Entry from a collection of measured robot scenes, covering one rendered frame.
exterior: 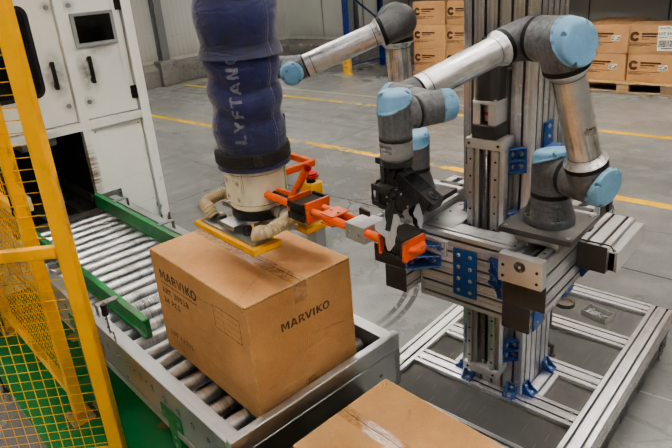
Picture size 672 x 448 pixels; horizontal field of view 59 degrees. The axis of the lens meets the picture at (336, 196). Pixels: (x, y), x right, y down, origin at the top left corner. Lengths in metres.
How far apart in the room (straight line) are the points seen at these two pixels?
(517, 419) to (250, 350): 1.10
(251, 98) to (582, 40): 0.84
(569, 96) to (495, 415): 1.30
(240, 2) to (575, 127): 0.91
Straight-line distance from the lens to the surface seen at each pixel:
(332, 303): 1.91
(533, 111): 2.00
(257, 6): 1.63
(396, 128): 1.27
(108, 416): 2.52
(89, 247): 3.41
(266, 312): 1.74
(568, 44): 1.51
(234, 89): 1.66
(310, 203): 1.58
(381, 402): 1.95
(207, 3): 1.64
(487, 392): 2.51
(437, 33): 9.80
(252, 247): 1.70
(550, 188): 1.82
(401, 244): 1.36
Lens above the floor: 1.81
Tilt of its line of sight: 21 degrees down
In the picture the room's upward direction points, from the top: 5 degrees counter-clockwise
